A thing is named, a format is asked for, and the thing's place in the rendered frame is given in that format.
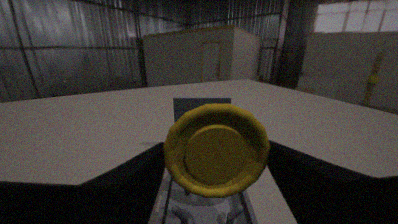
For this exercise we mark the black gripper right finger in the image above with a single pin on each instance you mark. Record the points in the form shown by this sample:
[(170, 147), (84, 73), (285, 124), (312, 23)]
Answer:
[(318, 192)]

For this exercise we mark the olive-yellow round plate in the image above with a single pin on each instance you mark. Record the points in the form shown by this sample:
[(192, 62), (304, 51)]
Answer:
[(216, 150)]

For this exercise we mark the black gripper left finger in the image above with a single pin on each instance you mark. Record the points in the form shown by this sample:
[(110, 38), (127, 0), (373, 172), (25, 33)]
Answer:
[(123, 195)]

